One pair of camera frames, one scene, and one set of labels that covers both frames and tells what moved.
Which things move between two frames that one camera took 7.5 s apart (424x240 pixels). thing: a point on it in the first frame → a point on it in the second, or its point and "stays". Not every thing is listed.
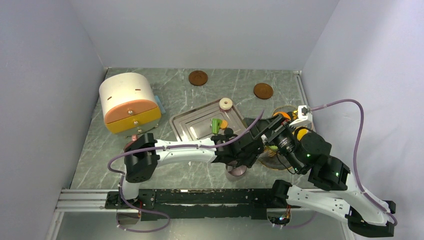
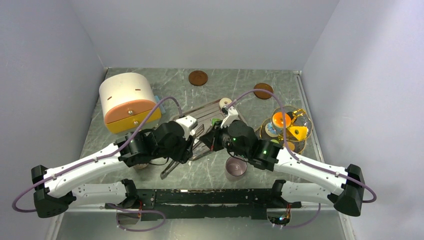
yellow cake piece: x=301 y=132 stays
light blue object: x=160 y=104 stays
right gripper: x=278 y=127 → x=211 y=140
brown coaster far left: x=198 y=78 stays
